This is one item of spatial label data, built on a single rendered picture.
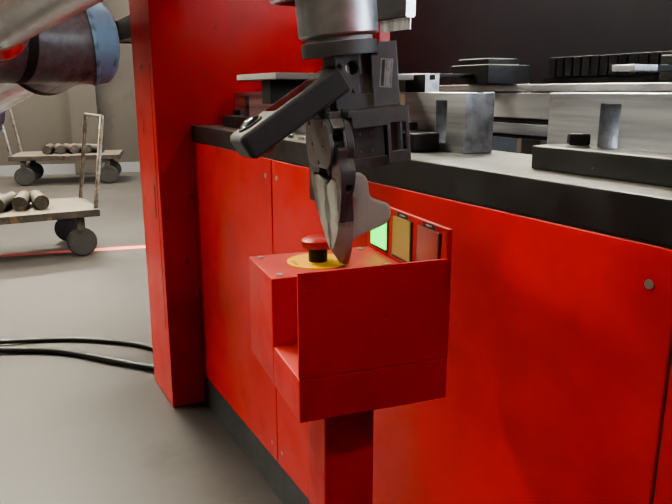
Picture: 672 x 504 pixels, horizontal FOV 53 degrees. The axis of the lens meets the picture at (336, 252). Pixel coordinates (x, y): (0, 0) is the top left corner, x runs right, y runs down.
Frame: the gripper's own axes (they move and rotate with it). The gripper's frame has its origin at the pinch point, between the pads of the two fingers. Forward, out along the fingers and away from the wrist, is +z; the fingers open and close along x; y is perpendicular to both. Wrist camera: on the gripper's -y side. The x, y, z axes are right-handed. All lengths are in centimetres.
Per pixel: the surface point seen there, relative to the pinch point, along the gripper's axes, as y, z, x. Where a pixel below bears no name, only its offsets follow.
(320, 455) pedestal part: -2.6, 24.4, 3.9
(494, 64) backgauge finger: 55, -16, 55
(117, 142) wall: 13, 44, 807
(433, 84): 36, -14, 45
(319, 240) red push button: 1.2, 0.8, 8.5
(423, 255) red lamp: 9.6, 2.0, -0.2
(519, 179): 25.3, -3.3, 4.9
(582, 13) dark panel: 85, -25, 65
